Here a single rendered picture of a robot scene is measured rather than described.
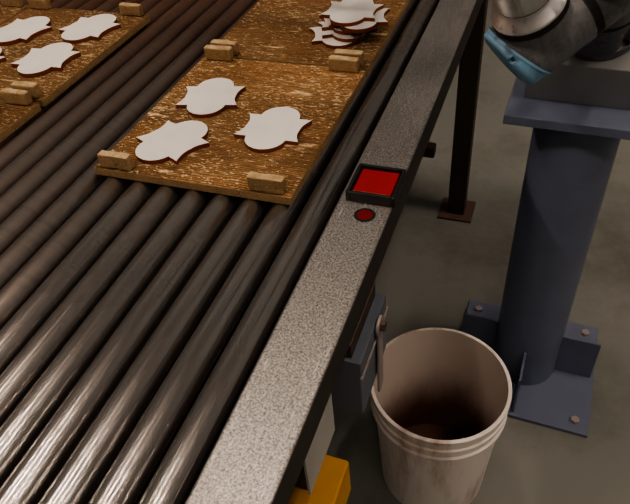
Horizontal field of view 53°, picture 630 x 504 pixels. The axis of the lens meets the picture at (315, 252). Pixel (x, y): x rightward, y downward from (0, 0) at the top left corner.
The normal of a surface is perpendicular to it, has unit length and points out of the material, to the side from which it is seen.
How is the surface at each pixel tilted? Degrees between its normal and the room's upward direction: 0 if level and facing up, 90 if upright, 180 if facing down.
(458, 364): 87
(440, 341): 87
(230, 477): 0
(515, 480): 0
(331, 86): 0
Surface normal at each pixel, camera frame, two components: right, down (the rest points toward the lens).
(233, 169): -0.07, -0.73
